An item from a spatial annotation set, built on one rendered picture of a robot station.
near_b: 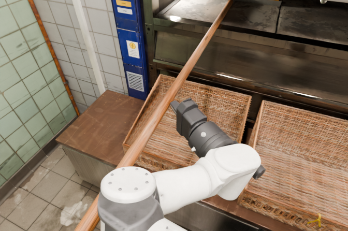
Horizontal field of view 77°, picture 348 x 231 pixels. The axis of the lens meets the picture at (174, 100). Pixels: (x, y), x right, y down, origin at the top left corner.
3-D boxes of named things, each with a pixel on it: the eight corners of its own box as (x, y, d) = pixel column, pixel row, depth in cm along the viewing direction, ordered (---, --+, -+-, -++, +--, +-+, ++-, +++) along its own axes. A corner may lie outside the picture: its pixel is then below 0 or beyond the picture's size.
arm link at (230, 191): (190, 167, 54) (221, 207, 47) (205, 135, 48) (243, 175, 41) (221, 155, 60) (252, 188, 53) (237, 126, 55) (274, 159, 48)
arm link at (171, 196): (186, 196, 47) (92, 225, 37) (190, 152, 45) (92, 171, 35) (219, 231, 38) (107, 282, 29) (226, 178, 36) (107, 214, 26)
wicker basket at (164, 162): (161, 104, 152) (159, 72, 134) (242, 127, 137) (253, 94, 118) (124, 161, 119) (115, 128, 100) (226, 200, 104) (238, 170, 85)
